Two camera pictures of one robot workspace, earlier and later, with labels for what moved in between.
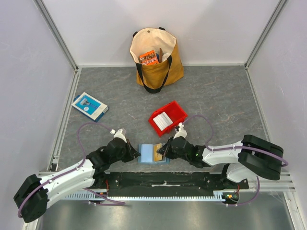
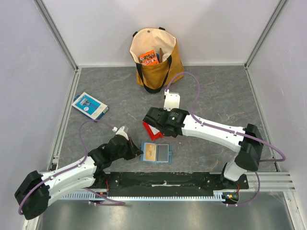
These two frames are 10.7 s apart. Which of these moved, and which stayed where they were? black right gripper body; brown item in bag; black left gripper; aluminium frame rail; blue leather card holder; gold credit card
Moved: gold credit card; black right gripper body
Stayed: blue leather card holder; brown item in bag; aluminium frame rail; black left gripper
